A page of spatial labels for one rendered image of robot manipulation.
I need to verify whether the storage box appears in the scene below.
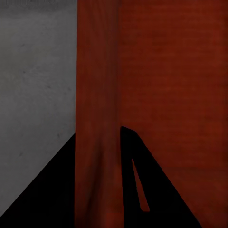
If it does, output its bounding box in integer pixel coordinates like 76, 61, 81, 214
74, 0, 228, 228

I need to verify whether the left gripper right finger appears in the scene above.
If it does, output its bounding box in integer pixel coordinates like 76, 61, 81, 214
120, 126, 202, 228

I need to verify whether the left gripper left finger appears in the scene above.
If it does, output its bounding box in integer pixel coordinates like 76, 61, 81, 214
0, 133, 76, 228

